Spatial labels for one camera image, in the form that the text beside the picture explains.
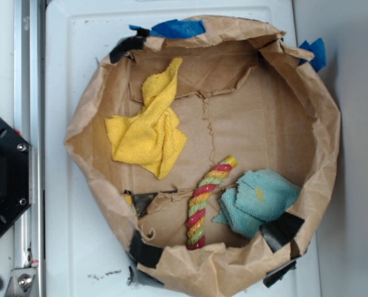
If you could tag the brown paper bag bin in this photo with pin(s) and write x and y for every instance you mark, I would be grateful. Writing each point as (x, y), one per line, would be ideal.
(257, 79)

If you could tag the yellow terry cloth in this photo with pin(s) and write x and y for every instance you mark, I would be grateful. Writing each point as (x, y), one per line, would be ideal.
(151, 139)

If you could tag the teal terry cloth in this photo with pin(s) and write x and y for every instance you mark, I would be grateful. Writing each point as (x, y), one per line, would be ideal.
(260, 197)

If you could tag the black tape bottom left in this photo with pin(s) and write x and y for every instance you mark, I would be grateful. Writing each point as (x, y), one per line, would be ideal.
(146, 255)

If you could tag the black tape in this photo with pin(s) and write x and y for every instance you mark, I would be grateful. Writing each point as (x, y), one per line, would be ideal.
(146, 255)
(127, 44)
(281, 231)

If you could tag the black tape top left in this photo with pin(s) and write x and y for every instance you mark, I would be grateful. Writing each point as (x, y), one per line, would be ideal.
(127, 44)

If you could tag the blue tape top piece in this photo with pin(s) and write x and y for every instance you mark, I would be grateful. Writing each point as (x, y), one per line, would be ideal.
(173, 29)

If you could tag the blue tape piece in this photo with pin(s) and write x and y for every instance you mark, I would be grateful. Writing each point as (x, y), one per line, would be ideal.
(318, 49)
(173, 29)

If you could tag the black tape bottom right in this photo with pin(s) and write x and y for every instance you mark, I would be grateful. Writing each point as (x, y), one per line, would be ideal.
(281, 231)

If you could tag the white plastic tray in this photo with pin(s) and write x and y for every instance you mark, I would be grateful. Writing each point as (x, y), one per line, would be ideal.
(85, 215)

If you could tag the blue tape right piece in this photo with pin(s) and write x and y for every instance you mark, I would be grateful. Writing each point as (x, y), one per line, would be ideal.
(318, 49)

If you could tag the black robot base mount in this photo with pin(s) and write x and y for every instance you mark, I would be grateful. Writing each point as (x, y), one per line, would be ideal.
(14, 176)

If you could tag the aluminum extrusion rail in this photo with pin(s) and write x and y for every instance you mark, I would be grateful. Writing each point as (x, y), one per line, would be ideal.
(29, 111)

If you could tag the metal corner bracket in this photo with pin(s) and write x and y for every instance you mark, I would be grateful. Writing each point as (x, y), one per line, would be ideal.
(21, 282)

